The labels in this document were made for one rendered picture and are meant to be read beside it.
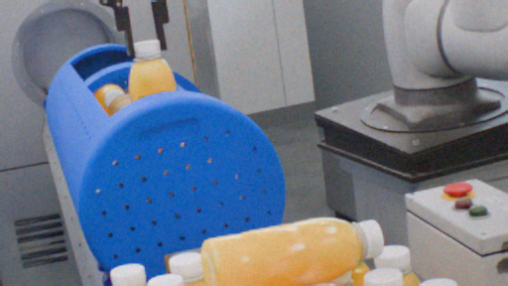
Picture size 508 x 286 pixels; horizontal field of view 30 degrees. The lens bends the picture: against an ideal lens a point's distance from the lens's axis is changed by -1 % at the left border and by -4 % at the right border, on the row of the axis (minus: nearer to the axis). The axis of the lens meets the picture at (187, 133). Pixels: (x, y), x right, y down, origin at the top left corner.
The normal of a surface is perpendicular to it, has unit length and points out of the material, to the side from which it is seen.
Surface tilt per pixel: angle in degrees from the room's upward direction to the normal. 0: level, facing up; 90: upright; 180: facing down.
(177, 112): 90
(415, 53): 99
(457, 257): 90
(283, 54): 90
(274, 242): 44
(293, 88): 90
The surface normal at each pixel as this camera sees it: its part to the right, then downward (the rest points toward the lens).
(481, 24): -0.82, 0.29
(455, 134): -0.19, -0.94
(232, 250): 0.07, -0.58
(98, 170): 0.19, 0.17
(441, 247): -0.97, 0.18
